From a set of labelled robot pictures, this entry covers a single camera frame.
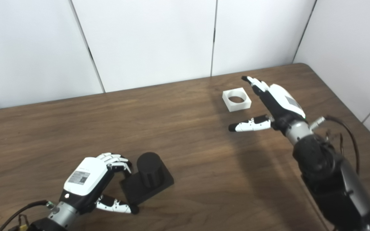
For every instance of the black peg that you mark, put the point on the black peg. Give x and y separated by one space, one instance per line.
148 173

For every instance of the white square piece with hole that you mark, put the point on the white square piece with hole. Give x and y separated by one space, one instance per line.
239 106

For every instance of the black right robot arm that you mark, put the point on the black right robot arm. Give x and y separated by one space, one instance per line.
332 179

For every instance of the white and black right hand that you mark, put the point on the white and black right hand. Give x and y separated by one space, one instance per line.
279 99

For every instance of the white and black left hand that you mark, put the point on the white and black left hand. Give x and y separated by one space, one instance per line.
85 176

